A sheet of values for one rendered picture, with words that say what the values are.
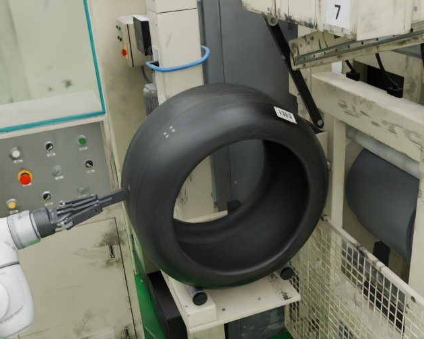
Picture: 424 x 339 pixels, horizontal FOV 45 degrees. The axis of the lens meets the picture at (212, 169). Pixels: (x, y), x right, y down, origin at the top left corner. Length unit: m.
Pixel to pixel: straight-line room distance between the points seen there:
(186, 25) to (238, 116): 0.42
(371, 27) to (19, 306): 1.01
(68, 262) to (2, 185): 0.41
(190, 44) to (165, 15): 0.11
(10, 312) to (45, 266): 0.87
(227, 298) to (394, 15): 0.98
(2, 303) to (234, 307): 0.69
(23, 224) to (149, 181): 0.33
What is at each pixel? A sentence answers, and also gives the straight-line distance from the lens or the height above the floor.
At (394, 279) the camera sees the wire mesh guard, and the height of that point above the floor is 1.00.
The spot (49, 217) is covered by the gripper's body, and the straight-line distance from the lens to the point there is 1.38.
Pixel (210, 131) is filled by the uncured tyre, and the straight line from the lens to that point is 1.27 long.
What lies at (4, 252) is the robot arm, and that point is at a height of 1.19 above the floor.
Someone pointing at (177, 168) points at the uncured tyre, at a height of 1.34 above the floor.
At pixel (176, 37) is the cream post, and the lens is 1.60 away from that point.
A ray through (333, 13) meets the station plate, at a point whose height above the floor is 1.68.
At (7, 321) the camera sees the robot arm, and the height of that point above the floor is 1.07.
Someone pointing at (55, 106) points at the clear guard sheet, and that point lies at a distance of 1.96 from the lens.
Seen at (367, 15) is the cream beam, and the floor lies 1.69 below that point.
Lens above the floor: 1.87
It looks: 25 degrees down
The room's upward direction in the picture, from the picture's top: 5 degrees counter-clockwise
